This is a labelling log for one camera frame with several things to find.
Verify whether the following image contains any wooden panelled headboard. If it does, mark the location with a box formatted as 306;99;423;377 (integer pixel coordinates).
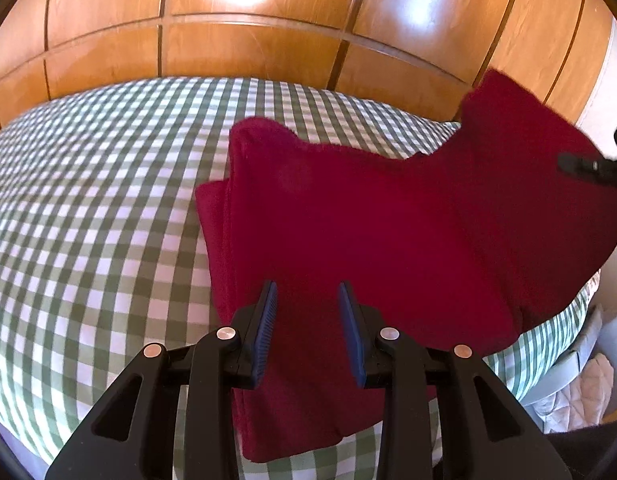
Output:
0;0;617;141

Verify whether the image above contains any green checked bed cover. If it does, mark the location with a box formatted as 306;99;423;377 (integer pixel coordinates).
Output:
0;76;602;480

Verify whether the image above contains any red sweater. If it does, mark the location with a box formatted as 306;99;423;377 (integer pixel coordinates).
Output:
196;70;617;463

